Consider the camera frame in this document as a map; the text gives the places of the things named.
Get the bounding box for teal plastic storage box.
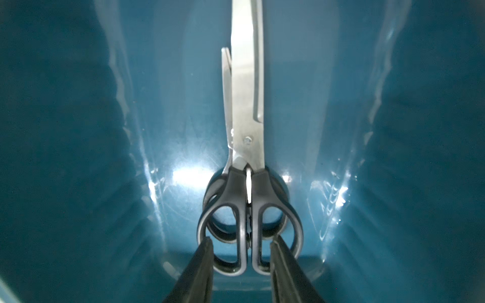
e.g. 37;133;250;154
1;1;484;302

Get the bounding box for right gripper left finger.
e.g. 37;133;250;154
163;237;214;303

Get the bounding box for small black handled scissors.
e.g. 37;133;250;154
202;47;289;244

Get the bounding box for black handled steel scissors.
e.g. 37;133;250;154
197;1;304;276

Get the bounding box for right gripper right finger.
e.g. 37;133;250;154
270;236;325;303

